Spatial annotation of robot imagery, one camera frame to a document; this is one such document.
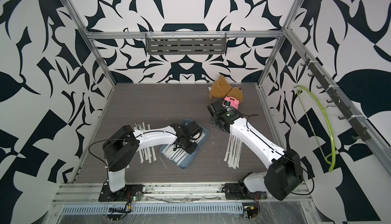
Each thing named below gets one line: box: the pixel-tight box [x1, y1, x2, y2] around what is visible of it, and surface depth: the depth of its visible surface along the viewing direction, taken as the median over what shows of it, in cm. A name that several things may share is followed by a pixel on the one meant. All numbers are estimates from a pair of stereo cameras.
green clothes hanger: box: [293, 85, 336, 173], surface depth 62 cm
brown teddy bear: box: [208, 74, 244, 103], surface depth 108 cm
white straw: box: [161, 144, 189, 165], surface depth 87 cm
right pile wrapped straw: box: [224, 132, 243, 170], surface depth 88 cm
